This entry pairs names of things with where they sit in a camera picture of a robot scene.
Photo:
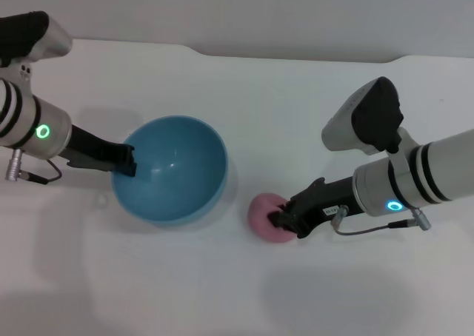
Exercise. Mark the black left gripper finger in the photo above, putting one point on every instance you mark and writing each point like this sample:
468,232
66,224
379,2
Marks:
127,164

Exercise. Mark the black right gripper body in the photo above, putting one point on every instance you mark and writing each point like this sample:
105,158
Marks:
318,203

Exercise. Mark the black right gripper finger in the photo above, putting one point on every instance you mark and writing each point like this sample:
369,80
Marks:
283,219
286,206

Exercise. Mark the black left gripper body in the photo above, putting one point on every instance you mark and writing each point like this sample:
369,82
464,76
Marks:
92,154

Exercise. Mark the pink toy peach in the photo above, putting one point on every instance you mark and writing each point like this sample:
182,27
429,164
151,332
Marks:
263,217

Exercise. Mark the blue bowl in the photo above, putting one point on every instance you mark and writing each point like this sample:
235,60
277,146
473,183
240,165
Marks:
177,188

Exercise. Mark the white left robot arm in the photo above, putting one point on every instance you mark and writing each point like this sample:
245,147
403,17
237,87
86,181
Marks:
29,123

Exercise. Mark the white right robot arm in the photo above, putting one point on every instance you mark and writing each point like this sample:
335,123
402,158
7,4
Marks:
426,169

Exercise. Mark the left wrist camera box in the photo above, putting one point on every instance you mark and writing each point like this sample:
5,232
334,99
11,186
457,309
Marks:
33,36

